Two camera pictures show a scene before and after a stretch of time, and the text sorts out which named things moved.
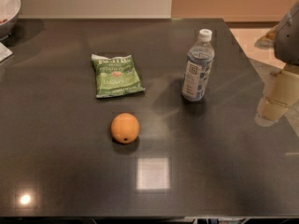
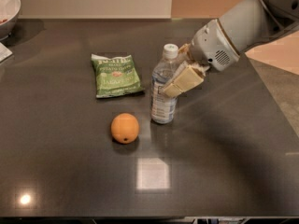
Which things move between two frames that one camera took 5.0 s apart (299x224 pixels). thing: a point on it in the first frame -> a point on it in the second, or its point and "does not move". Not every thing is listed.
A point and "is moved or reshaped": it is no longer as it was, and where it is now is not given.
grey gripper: x=288 y=39 -> x=211 y=46
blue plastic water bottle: x=200 y=59 is moved or reshaped
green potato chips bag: x=115 y=76 does not move
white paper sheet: x=5 y=52 does not move
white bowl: x=9 y=8 does not move
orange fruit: x=124 y=128 does not move
